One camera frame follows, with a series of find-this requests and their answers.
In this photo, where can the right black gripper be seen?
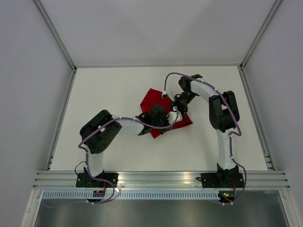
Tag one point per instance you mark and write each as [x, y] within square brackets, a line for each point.
[182, 109]

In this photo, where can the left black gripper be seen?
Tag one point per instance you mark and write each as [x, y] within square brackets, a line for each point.
[166, 116]

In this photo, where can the red cloth napkin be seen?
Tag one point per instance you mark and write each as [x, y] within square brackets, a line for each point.
[153, 97]

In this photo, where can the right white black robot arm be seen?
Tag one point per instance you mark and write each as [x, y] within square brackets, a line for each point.
[224, 116]

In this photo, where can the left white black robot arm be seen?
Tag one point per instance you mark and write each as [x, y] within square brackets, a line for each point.
[100, 131]

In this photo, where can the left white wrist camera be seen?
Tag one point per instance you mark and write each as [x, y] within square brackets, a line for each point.
[175, 116]

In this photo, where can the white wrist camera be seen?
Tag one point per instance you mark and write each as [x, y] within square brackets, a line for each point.
[175, 116]
[165, 94]

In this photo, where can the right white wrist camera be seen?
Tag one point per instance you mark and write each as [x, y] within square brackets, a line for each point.
[165, 94]

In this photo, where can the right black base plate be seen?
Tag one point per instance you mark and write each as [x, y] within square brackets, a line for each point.
[214, 180]

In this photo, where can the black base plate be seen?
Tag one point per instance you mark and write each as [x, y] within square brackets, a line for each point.
[214, 180]
[108, 180]

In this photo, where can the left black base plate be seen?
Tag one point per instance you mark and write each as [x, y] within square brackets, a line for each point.
[108, 180]

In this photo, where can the aluminium front rail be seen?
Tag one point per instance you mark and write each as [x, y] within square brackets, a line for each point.
[167, 180]

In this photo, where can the slotted white cable duct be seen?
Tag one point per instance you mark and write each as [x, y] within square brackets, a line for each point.
[133, 195]

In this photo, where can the right aluminium frame post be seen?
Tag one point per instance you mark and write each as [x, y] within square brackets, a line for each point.
[261, 32]

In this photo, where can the aluminium frame post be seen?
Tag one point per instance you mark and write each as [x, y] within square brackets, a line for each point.
[53, 31]
[261, 32]

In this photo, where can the left aluminium frame post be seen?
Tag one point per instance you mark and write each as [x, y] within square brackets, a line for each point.
[53, 31]

